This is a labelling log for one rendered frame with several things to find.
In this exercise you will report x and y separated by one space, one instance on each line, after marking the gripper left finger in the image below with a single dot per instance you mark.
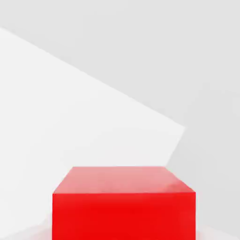
40 233

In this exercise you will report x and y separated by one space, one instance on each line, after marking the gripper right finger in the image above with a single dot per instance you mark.
206 234

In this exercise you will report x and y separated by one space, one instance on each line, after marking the small red cube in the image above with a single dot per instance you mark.
123 213

